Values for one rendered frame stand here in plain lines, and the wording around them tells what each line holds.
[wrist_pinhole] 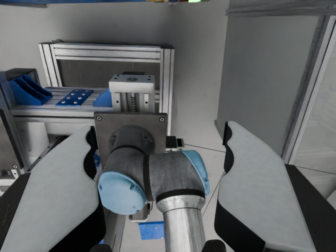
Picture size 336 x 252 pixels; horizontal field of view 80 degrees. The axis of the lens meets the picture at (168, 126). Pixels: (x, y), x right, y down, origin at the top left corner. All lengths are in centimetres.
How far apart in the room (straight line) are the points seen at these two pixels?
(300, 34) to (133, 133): 62
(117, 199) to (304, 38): 73
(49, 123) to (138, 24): 102
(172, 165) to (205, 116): 136
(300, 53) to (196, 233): 64
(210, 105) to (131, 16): 91
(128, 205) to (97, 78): 112
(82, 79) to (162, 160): 114
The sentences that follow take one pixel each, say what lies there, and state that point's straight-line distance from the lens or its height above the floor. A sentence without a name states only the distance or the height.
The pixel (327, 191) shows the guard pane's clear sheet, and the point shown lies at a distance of 77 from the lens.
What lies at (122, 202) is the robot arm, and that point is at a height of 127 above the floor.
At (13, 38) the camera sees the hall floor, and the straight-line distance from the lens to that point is 191.
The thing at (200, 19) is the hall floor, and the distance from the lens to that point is 162.
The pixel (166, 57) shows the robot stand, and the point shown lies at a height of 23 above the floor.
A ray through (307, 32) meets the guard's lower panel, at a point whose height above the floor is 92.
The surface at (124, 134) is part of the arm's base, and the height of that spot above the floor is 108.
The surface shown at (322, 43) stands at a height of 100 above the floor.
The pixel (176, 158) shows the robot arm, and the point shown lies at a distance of 49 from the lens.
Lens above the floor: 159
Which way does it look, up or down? 61 degrees down
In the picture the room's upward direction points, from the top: 176 degrees clockwise
